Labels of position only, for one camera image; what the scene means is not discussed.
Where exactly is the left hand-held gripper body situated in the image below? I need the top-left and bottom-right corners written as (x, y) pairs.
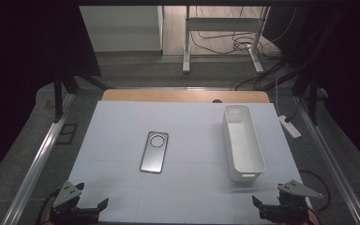
top-left (50, 181), bottom-right (101, 225)

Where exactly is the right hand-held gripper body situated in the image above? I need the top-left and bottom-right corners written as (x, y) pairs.
top-left (258, 179), bottom-right (325, 225)

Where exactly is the person's right hand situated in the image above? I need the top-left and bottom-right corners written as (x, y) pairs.
top-left (307, 207), bottom-right (322, 225)

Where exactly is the white plastic bin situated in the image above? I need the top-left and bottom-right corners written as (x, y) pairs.
top-left (221, 104), bottom-right (267, 183)

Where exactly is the white power strip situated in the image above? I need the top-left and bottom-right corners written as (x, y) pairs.
top-left (277, 114), bottom-right (303, 140)

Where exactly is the black stand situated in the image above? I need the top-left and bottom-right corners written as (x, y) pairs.
top-left (292, 69), bottom-right (330, 127)
top-left (52, 68), bottom-right (115, 124)

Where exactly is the black curtain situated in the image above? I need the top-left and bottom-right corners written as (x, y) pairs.
top-left (0, 0), bottom-right (102, 188)
top-left (270, 5), bottom-right (360, 176)

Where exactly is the white cabinet panel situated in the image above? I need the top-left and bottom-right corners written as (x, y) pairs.
top-left (79, 6), bottom-right (164, 53)

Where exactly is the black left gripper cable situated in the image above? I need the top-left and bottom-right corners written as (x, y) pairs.
top-left (35, 188), bottom-right (61, 225)

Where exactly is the black cable loop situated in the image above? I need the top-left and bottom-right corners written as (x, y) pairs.
top-left (298, 169), bottom-right (332, 212)

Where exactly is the metal floor rail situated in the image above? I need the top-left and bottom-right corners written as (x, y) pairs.
top-left (0, 93), bottom-right (77, 225)
top-left (292, 95), bottom-right (360, 225)

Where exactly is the white power strip cable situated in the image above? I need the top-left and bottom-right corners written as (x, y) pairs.
top-left (274, 77), bottom-right (283, 117)

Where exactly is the tangle of black cables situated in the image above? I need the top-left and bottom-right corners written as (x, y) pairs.
top-left (189, 6), bottom-right (283, 61)

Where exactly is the white desk frame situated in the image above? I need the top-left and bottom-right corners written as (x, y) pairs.
top-left (182, 6), bottom-right (272, 75)

